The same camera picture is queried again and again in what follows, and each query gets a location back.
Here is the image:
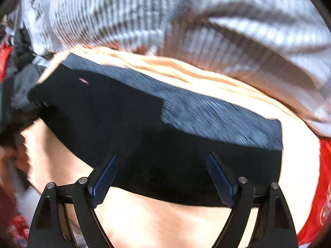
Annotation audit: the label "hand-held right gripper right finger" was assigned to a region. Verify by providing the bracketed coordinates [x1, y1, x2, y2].
[206, 152, 299, 248]

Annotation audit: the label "cream blanket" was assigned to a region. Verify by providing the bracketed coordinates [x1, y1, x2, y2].
[21, 45, 321, 248]

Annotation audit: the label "plain red cloth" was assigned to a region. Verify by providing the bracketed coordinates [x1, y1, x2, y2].
[0, 44, 14, 81]

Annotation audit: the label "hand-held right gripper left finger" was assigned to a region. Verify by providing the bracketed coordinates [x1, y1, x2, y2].
[27, 153, 119, 248]

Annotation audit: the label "black pants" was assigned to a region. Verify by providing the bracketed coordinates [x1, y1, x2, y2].
[27, 53, 283, 208]

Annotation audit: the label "red white printed cloth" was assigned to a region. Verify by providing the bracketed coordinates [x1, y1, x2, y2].
[6, 210, 30, 248]

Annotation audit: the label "grey jacket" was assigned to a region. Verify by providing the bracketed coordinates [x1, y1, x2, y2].
[5, 28, 52, 112]

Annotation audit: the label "grey white striped duvet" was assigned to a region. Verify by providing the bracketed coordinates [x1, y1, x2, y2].
[8, 0, 331, 138]

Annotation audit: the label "blue-grey leaf-patterned cloth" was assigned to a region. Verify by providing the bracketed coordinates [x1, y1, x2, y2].
[65, 53, 284, 153]

